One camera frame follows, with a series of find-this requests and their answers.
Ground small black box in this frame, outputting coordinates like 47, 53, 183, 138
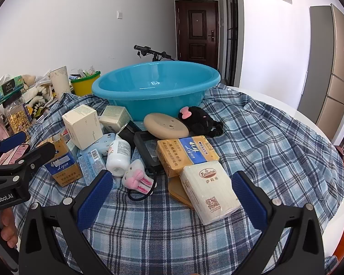
117, 121, 141, 145

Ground small gold blue cigarette box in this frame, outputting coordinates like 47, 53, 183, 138
44, 137, 83, 187

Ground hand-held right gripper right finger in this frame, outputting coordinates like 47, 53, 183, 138
232, 171, 330, 275

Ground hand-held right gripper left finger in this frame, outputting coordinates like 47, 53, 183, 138
19, 170, 115, 275

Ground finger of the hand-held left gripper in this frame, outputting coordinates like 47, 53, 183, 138
0, 142, 56, 184
0, 132, 31, 167

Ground pale green box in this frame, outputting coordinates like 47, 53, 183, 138
99, 105, 132, 134

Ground blue barcode packet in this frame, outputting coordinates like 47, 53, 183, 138
77, 148, 106, 186

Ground beige round disc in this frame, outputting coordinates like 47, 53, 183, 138
144, 113, 190, 138

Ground black bicycle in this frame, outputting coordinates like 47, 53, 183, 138
133, 45, 175, 62

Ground cream cardboard box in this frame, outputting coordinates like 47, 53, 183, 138
62, 104, 104, 150

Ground tall white cup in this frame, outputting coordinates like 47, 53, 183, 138
49, 66, 72, 98

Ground gold grey refrigerator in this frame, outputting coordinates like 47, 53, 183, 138
297, 4, 344, 145

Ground white pink bunny plush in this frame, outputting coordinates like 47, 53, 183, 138
122, 159, 156, 194

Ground black rectangular frame box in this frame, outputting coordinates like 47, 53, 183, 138
133, 130, 164, 172

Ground black plush toy pink bow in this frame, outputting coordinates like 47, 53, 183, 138
179, 106, 224, 136

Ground beige plush toy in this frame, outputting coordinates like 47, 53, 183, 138
21, 74, 38, 88

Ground yellow bucket green rim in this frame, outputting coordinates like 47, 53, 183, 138
71, 70, 101, 96

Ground green tissue pack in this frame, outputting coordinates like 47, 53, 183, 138
0, 75, 25, 104

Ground black cord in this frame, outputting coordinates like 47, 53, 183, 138
128, 169, 158, 201

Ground light blue wipes pack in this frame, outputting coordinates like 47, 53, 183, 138
83, 133, 117, 157

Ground blue plaid cloth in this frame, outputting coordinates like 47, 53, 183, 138
13, 84, 344, 275

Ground black framed glass door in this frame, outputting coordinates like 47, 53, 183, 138
222, 0, 239, 86

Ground gold blue cigarette carton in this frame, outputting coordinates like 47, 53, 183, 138
155, 135, 220, 177

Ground white tissue packet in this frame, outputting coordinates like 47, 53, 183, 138
179, 160, 242, 226

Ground blue plastic basin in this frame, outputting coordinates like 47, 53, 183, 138
92, 61, 221, 121

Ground clear jar dried flowers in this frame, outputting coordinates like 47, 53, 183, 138
3, 96, 32, 136

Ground dark brown door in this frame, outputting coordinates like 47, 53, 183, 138
175, 0, 219, 71

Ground white plastic bottle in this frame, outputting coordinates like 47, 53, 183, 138
106, 138, 131, 177

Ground tan flat board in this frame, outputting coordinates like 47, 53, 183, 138
168, 176, 195, 209

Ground person's left hand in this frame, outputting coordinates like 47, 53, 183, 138
0, 208, 18, 248

